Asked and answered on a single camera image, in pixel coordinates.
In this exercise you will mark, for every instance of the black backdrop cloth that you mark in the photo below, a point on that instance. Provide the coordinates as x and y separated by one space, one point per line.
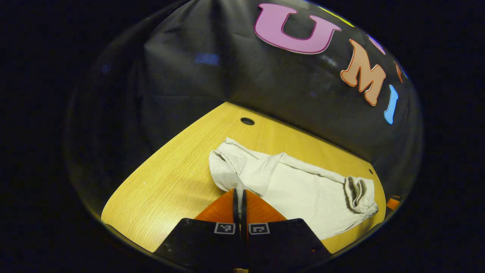
227 76

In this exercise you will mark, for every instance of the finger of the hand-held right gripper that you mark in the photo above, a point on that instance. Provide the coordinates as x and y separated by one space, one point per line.
392 204

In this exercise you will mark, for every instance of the white jeans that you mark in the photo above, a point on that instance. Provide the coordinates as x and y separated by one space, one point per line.
303 189

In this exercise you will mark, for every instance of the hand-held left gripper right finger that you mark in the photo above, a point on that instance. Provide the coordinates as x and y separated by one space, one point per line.
280 242

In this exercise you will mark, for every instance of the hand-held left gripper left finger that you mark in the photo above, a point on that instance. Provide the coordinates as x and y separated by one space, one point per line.
204 242

